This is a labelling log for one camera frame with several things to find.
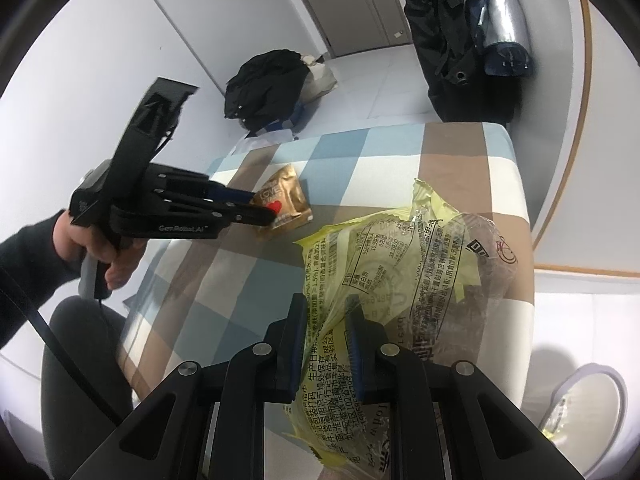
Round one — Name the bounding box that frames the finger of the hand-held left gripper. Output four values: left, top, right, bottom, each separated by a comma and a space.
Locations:
112, 200, 277, 238
150, 166, 253, 206

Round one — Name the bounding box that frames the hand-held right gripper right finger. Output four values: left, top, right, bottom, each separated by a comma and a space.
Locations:
344, 309, 586, 480

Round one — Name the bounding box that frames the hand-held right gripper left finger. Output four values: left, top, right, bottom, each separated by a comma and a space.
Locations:
67, 292, 310, 480

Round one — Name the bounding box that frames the gold packet with red heart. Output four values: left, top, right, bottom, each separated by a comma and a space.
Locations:
249, 164, 313, 241

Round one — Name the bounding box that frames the large yellow plastic wrapper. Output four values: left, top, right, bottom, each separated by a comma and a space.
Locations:
280, 177, 521, 480

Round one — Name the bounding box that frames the white bin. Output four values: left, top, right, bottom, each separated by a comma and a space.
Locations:
540, 361, 628, 453

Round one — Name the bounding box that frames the person's left forearm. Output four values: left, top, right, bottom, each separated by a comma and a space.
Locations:
0, 212, 66, 346

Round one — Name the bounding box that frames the person's left hand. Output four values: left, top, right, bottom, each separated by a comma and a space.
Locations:
52, 210, 146, 291

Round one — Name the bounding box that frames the black clothing pile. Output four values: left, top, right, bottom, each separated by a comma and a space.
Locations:
223, 49, 308, 133

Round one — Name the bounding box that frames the beige bag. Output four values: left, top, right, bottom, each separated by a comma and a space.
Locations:
297, 52, 337, 103

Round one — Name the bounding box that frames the person's leg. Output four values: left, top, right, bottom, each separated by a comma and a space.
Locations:
40, 297, 133, 461

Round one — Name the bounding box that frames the grey door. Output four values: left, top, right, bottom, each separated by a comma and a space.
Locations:
287, 0, 413, 58

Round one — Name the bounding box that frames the black hanging coat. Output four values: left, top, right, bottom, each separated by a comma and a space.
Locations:
401, 0, 516, 122

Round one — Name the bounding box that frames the silver folded umbrella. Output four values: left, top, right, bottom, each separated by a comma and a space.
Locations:
462, 0, 533, 78

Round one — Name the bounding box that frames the black cable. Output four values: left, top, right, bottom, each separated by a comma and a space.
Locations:
0, 260, 126, 426

